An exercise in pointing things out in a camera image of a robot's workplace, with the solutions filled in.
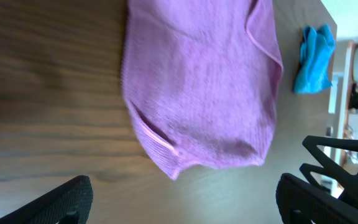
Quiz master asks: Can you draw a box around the purple microfiber cloth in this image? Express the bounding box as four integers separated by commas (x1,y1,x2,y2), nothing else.
122,0,283,179

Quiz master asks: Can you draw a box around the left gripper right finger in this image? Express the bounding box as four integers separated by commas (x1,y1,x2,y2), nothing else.
276,136,358,224

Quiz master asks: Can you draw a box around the blue microfiber cloth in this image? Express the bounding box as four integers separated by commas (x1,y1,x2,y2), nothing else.
293,24,335,95

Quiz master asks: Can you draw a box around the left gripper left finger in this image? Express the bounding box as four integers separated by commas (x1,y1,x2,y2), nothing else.
0,175,93,224

